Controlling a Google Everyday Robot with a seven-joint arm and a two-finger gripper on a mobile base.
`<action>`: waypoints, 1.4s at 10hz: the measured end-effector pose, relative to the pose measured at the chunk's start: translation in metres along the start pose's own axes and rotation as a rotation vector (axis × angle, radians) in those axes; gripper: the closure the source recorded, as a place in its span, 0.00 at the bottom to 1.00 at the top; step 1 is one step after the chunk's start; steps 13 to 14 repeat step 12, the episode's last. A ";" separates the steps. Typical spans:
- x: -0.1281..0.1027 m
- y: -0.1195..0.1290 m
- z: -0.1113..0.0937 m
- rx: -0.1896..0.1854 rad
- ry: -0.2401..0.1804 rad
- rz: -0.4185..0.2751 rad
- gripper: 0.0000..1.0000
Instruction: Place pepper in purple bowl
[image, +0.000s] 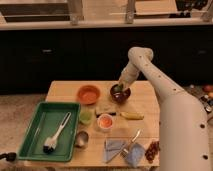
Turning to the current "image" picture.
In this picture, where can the green plastic tray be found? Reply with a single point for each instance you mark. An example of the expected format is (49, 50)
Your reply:
(46, 120)

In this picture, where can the blue folded cloth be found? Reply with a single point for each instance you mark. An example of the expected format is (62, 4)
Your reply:
(112, 148)

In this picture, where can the brown grape bunch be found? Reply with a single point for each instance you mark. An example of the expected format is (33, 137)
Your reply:
(152, 151)

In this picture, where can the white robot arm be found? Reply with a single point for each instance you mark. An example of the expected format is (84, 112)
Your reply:
(183, 131)

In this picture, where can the yellow banana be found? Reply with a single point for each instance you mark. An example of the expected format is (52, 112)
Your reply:
(132, 116)

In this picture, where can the tan sponge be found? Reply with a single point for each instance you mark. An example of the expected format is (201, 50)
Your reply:
(105, 108)

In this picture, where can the green plastic cup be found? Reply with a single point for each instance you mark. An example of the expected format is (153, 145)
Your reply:
(85, 117)

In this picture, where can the white cup orange inside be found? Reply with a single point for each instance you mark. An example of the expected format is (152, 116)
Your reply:
(105, 122)

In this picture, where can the purple bowl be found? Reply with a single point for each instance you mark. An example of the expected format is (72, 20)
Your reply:
(119, 97)

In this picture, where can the white dish brush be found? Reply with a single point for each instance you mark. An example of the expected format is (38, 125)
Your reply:
(51, 142)

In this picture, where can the wooden table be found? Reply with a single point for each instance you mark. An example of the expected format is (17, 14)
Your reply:
(142, 101)

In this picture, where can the green pepper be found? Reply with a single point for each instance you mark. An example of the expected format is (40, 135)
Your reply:
(119, 88)

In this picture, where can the small metal cup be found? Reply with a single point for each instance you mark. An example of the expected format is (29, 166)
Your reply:
(82, 139)

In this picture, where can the orange bowl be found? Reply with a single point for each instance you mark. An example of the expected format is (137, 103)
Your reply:
(88, 94)

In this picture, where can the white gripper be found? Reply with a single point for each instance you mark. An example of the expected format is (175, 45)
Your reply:
(128, 76)

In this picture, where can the blue cloth piece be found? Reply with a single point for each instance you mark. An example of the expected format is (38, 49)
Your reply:
(135, 155)

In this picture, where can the black cabinet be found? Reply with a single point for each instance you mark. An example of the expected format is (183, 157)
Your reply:
(31, 59)

